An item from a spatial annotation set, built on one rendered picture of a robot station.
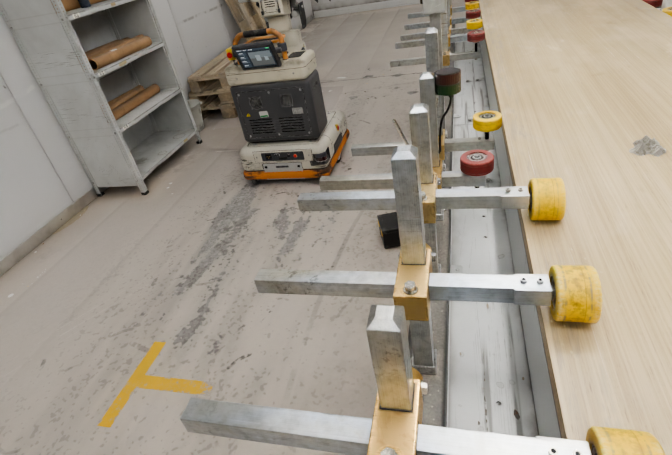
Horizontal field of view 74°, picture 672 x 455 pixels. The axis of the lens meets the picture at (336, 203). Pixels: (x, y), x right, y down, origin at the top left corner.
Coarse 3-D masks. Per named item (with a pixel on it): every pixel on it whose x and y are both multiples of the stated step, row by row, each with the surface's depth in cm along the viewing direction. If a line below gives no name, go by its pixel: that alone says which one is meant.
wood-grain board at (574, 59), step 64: (512, 0) 258; (576, 0) 231; (640, 0) 209; (512, 64) 164; (576, 64) 153; (640, 64) 143; (512, 128) 120; (576, 128) 114; (640, 128) 109; (576, 192) 91; (640, 192) 88; (576, 256) 76; (640, 256) 73; (640, 320) 63; (576, 384) 57; (640, 384) 55
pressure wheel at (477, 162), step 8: (472, 152) 111; (480, 152) 111; (488, 152) 110; (464, 160) 109; (472, 160) 108; (480, 160) 108; (488, 160) 107; (464, 168) 109; (472, 168) 107; (480, 168) 107; (488, 168) 107
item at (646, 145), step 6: (642, 138) 103; (648, 138) 102; (654, 138) 100; (636, 144) 102; (642, 144) 98; (648, 144) 99; (654, 144) 100; (630, 150) 101; (636, 150) 99; (642, 150) 99; (648, 150) 99; (654, 150) 98; (660, 150) 97
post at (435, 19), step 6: (432, 18) 144; (438, 18) 143; (432, 24) 144; (438, 24) 144; (438, 30) 145; (438, 36) 146; (438, 42) 147; (444, 102) 161; (444, 108) 160; (444, 120) 161; (444, 126) 163
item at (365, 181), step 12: (324, 180) 122; (336, 180) 121; (348, 180) 120; (360, 180) 119; (372, 180) 118; (384, 180) 117; (444, 180) 113; (456, 180) 112; (468, 180) 112; (480, 180) 111
